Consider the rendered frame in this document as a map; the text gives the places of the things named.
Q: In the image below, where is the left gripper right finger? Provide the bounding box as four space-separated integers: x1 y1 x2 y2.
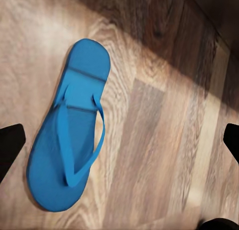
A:
223 123 239 164

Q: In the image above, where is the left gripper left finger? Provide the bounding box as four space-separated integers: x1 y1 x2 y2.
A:
0 123 26 183

